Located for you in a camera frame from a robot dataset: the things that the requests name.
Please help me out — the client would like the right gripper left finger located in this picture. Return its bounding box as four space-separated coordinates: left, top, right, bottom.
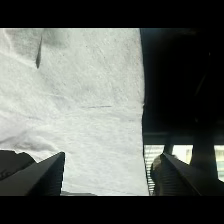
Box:
0 151 66 197

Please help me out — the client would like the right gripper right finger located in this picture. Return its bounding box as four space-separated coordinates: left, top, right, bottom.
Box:
150 152 224 197

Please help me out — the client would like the grey T-shirt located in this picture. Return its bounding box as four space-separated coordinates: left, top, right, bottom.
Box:
0 27 150 197

